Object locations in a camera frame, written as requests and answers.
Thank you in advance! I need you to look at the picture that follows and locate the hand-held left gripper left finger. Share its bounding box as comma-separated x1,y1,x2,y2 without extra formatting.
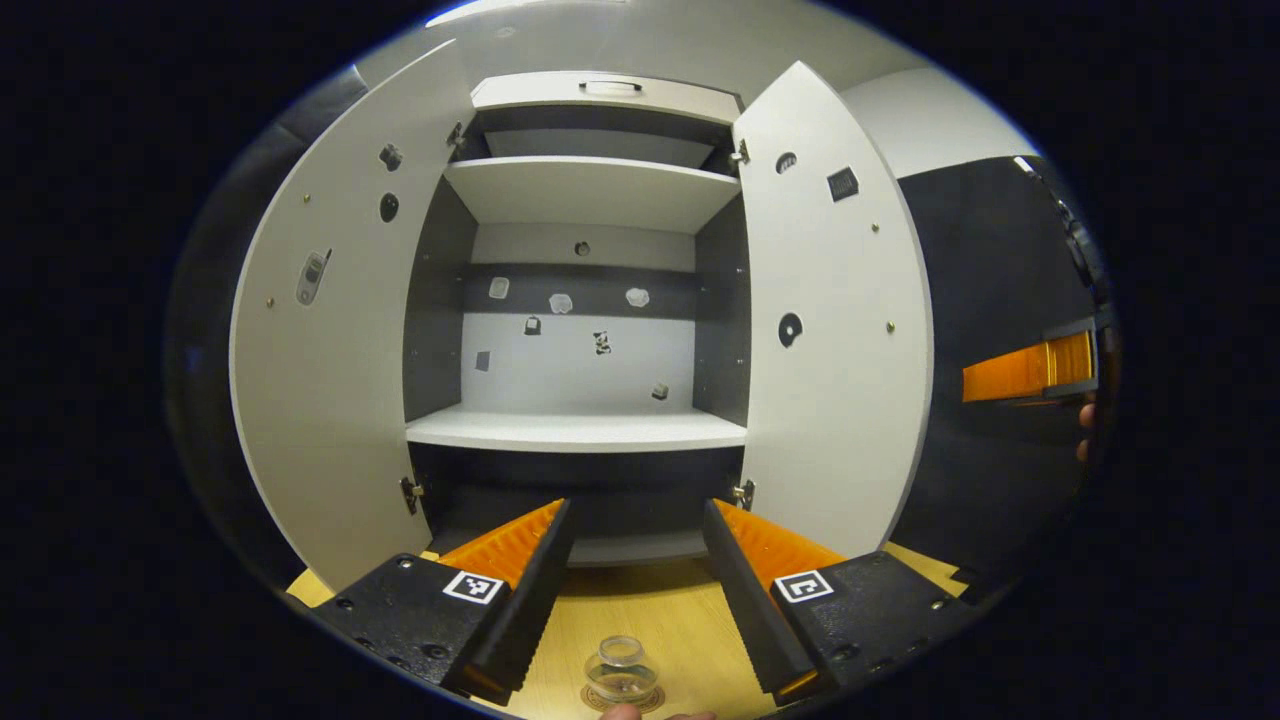
313,497,577,706

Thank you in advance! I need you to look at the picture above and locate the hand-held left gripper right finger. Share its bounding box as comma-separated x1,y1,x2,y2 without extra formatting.
702,498,978,708

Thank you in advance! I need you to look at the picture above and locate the clear bottle with green label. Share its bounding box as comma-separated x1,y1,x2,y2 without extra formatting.
585,636,659,706

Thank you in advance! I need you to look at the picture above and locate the round brown coaster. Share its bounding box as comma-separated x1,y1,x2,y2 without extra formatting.
581,683,667,716

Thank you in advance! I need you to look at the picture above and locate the white door with cat sticker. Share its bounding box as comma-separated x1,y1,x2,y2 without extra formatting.
733,60,936,559

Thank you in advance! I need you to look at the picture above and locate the white and grey cabinet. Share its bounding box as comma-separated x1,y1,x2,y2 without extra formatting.
402,70,752,567

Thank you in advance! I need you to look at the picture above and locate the white door with phone sticker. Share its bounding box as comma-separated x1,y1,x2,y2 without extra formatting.
230,40,477,593

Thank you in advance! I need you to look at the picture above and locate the white cabinet flap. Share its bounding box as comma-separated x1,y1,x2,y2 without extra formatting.
470,70,743,127

